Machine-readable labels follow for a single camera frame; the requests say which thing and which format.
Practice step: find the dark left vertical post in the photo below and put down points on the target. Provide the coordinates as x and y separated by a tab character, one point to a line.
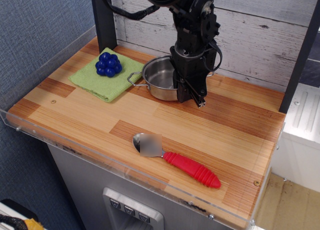
104	24

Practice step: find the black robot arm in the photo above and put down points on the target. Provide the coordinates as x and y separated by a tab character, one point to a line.
196	25

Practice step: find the red handled metal spoon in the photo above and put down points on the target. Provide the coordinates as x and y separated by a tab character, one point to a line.
150	145

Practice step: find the dark vertical post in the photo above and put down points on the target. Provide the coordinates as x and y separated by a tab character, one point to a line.
300	63
104	24

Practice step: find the white toy appliance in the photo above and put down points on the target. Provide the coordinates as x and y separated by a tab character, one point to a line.
297	154

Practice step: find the blue toy grape bunch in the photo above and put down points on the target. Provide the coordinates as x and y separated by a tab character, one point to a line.
108	65

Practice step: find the grey cabinet with buttons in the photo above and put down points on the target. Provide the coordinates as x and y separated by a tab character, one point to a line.
107	201

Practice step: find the yellow and black object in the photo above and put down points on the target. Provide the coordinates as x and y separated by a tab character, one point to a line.
14	216

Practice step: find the dark right vertical post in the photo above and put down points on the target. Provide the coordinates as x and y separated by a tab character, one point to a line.
300	63

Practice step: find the green folded cloth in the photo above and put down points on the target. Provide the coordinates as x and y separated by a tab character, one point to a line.
104	87

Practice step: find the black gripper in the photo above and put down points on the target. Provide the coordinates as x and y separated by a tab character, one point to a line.
190	74

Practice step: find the stainless steel pot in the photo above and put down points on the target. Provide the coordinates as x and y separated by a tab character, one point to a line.
158	76

